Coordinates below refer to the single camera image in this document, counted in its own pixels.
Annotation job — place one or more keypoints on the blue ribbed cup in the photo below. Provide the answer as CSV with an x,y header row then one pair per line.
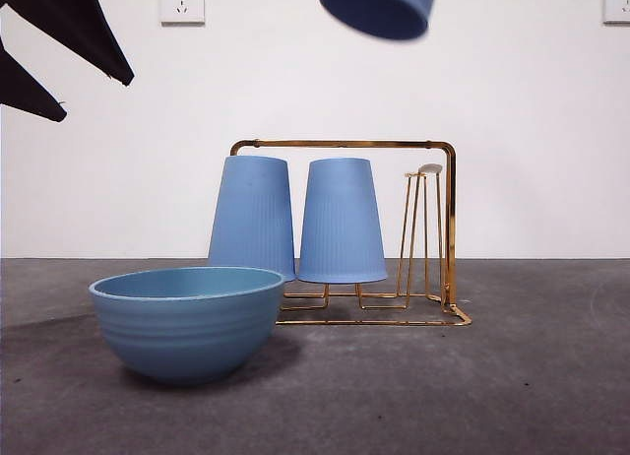
x,y
342,223
374,7
251,218

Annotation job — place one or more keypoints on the white wall socket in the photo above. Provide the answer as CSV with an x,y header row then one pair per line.
x,y
617,4
183,4

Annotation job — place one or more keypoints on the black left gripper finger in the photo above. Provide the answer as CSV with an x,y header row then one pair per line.
x,y
24,93

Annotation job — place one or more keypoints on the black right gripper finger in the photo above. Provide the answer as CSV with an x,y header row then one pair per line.
x,y
74,26

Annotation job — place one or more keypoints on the blue ridged bowl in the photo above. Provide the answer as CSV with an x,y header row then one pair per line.
x,y
187,337

